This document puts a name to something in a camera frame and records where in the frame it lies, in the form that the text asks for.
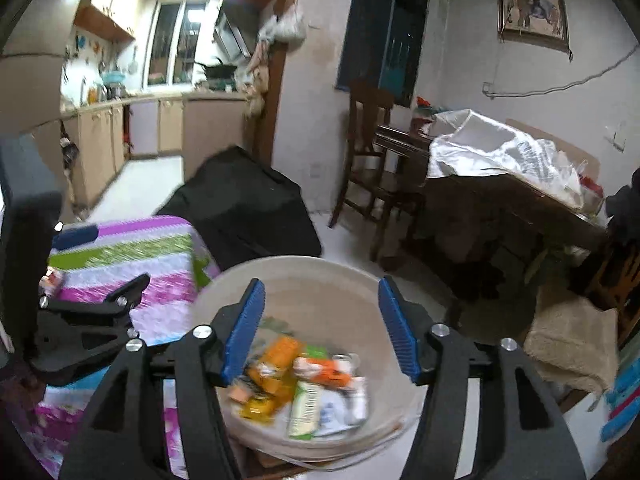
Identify white plastic bin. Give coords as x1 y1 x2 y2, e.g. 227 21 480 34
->
189 256 453 463

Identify framed wall picture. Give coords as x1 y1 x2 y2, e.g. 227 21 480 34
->
496 0 571 52

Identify beige kitchen base cabinets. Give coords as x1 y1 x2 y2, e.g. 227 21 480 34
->
60 95 248 206

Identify hanging beige bags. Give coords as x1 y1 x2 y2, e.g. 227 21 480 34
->
242 40 273 118

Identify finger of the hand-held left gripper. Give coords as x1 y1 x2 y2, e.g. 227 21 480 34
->
51 223 99 252
30 273 152 386

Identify kitchen window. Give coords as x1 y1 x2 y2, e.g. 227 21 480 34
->
145 0 208 86

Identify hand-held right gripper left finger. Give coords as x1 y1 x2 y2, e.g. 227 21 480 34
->
60 277 266 480

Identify black hanging bag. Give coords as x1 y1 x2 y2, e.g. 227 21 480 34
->
60 120 79 168

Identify golden orange wrapper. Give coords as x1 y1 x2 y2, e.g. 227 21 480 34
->
239 335 307 420

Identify dark wooden table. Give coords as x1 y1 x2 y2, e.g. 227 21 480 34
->
375 120 611 301

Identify white plastic sheet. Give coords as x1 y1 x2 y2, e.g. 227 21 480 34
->
427 108 586 206

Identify dark window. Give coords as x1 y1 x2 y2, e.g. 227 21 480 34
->
336 0 431 108

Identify wall socket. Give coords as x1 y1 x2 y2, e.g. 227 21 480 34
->
605 122 628 151

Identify wall cable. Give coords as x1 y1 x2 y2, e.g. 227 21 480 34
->
482 42 640 100

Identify orange white package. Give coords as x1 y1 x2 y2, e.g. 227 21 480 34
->
294 355 357 389

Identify red green object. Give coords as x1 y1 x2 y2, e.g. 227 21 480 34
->
414 95 451 122

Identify black fabric bag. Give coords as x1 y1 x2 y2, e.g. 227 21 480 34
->
157 146 323 271

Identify dark wooden chair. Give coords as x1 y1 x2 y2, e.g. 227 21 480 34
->
327 80 426 263

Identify colourful printed tablecloth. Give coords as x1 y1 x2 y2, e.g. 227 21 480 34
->
10 215 223 480

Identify black wok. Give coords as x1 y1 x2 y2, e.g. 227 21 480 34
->
195 57 238 82

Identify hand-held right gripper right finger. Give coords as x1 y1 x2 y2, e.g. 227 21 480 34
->
377 275 586 480

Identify blue plastic items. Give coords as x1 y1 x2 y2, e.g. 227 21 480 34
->
600 355 640 443

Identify small red white packet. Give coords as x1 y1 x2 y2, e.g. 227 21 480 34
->
39 266 67 295

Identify dark cloth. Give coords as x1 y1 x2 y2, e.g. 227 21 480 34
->
605 167 640 246

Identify white blue tissue pack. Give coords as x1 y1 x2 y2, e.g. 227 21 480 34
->
315 390 352 436

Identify range hood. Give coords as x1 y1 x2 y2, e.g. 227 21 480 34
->
214 2 253 61

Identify green white carton box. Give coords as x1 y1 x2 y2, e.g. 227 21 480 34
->
287 379 323 438

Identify beige fridge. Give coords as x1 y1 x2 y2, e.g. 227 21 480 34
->
0 0 76 136

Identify hanging white plastic bag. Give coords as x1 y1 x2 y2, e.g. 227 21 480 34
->
257 7 307 43

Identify beige mat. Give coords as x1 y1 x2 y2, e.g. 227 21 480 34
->
522 292 621 396

